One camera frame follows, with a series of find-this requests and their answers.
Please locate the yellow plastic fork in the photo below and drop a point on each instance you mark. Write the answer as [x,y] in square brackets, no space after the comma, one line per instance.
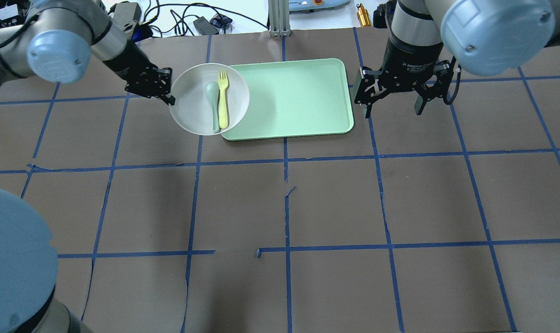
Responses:
[223,113]

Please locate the pale green spoon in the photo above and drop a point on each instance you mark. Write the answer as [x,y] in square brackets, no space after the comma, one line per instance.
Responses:
[212,93]

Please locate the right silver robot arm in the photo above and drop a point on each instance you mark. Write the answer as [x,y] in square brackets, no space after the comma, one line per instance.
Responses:
[432,42]

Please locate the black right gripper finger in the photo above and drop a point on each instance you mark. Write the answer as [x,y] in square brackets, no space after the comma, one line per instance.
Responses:
[367,90]
[437,91]

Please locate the mint green tray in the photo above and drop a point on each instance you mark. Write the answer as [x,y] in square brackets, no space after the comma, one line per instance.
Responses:
[294,98]

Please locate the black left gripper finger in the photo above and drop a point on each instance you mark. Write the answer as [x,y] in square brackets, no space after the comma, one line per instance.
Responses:
[167,98]

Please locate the white round plate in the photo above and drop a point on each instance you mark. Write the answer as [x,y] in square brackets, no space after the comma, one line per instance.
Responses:
[192,111]

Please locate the aluminium frame post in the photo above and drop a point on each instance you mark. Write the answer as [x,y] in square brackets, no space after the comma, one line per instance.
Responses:
[278,16]

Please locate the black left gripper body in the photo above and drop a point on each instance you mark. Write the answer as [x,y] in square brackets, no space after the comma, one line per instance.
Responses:
[128,61]

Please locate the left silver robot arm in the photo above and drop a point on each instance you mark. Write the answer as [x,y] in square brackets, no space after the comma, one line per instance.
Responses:
[55,43]

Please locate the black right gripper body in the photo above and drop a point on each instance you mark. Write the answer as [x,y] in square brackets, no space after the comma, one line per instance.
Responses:
[407,62]

